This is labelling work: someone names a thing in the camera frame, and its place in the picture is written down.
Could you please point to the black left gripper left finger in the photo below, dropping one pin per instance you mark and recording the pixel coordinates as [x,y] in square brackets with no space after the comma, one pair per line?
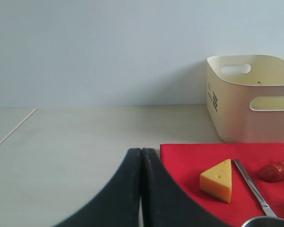
[117,204]

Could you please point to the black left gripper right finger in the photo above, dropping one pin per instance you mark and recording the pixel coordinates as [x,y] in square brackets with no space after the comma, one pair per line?
[164,203]

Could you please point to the yellow cheese wedge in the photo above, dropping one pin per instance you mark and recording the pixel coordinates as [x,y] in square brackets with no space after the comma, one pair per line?
[217,181]

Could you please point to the red sausage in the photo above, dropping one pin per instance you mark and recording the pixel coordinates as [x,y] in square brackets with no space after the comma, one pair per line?
[273,172]

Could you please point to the red table cloth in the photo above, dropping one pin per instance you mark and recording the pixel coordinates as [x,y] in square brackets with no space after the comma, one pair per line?
[185,163]

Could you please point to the stainless steel cup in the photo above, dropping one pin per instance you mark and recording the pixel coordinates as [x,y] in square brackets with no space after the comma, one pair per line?
[264,221]

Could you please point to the steel table knife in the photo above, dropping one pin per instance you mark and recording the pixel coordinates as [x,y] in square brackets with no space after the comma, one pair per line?
[264,205]

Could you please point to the cream plastic bin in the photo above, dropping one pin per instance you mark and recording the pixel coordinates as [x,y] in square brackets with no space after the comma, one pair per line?
[245,97]

